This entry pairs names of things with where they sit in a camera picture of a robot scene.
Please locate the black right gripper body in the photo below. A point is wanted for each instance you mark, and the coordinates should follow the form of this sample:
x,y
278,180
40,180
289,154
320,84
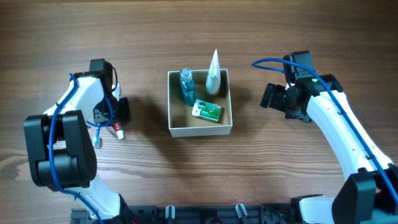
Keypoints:
x,y
293,109

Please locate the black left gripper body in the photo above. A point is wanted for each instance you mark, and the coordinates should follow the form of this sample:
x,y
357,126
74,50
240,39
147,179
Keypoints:
x,y
111,110

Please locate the red white toothpaste tube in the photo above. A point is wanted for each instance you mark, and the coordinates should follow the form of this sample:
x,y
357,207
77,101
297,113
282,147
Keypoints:
x,y
119,130

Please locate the white Pantene tube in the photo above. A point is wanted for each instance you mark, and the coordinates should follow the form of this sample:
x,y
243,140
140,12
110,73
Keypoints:
x,y
213,81

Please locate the green soap box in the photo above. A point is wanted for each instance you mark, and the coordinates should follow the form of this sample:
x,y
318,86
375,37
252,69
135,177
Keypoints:
x,y
207,111

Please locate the blue Listerine mouthwash bottle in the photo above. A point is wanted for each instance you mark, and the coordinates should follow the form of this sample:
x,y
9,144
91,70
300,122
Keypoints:
x,y
188,86

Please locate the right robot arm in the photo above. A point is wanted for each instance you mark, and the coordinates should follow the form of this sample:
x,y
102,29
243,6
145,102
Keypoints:
x,y
369,193

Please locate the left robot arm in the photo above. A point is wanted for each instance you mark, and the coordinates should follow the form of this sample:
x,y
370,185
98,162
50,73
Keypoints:
x,y
61,152

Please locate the white cardboard box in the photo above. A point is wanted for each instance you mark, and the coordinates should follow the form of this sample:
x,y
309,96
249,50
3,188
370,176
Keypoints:
x,y
181,121

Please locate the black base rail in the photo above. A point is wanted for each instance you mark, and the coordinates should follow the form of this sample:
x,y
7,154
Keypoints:
x,y
237,214

